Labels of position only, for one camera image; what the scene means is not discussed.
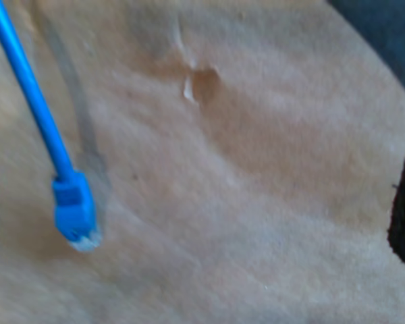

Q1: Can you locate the brown paper mailer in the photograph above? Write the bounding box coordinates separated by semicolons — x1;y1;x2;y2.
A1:
0;0;405;324

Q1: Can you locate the blue network cable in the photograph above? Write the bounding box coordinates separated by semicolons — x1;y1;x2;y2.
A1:
0;0;105;254

